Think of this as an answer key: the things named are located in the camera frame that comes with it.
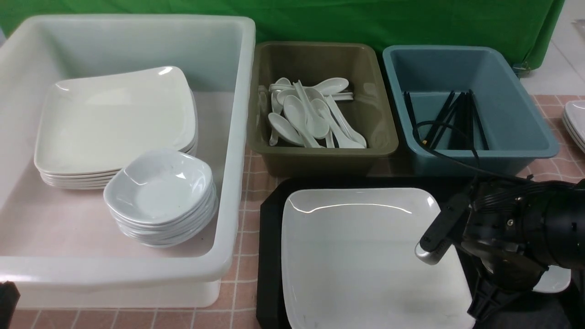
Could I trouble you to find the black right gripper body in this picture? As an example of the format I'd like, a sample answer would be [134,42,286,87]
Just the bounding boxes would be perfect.
[460,181,549,292]

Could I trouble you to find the olive green plastic bin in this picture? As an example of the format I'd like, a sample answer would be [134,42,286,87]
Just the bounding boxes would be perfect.
[247,42,399,178]

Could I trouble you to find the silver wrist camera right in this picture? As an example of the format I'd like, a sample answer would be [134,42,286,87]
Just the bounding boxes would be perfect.
[415,193,471,266]

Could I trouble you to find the green backdrop cloth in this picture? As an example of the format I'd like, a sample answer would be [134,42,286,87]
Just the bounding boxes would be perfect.
[0,0,564,69]

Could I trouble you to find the black object bottom left corner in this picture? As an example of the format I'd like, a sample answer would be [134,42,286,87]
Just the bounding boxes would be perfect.
[0,281,21,329]

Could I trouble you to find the large white plastic tub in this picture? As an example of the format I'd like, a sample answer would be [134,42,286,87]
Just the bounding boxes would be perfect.
[0,15,255,309]

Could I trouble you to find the pile of white spoons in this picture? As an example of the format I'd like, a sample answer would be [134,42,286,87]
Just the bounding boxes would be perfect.
[260,77,367,149]

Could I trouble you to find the small white bowl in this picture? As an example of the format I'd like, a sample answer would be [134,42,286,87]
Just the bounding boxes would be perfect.
[532,266,572,294]

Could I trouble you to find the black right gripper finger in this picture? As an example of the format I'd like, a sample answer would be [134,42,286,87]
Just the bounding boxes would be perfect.
[467,270,526,320]

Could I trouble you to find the black serving tray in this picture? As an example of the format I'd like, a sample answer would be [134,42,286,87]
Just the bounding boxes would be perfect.
[256,176,585,329]

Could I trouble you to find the black chopsticks in bin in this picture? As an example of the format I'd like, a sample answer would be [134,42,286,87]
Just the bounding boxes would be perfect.
[403,89,490,150]

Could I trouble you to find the stack of small white bowls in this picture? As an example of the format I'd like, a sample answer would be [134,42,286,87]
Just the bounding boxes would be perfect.
[104,149,219,249]

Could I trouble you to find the white plates at right edge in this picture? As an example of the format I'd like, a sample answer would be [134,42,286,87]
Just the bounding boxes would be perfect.
[562,100,585,153]

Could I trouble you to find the white square rice plate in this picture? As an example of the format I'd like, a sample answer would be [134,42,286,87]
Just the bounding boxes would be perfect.
[281,188,476,329]

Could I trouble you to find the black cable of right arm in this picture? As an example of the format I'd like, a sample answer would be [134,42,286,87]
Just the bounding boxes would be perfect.
[412,121,535,183]

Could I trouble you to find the blue plastic bin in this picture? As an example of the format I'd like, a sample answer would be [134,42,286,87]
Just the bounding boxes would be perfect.
[383,45,559,176]

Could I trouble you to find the stack of white square plates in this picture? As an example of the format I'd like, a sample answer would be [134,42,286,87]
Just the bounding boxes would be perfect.
[34,66,199,190]

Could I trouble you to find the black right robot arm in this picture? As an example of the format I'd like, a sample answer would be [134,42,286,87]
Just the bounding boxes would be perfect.
[460,181,585,322]

